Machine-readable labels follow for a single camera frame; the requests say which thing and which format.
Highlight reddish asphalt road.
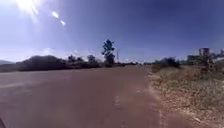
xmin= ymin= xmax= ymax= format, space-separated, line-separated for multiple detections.
xmin=0 ymin=65 xmax=224 ymax=128

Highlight tall grey building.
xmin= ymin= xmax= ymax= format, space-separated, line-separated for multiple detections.
xmin=198 ymin=47 xmax=211 ymax=58

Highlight row of dark bushes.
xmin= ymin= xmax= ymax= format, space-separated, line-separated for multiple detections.
xmin=0 ymin=54 xmax=138 ymax=73

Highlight dry grass verge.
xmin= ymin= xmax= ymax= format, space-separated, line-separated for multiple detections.
xmin=143 ymin=61 xmax=224 ymax=128

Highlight tall dark tree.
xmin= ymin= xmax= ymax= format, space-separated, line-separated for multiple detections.
xmin=101 ymin=39 xmax=116 ymax=68

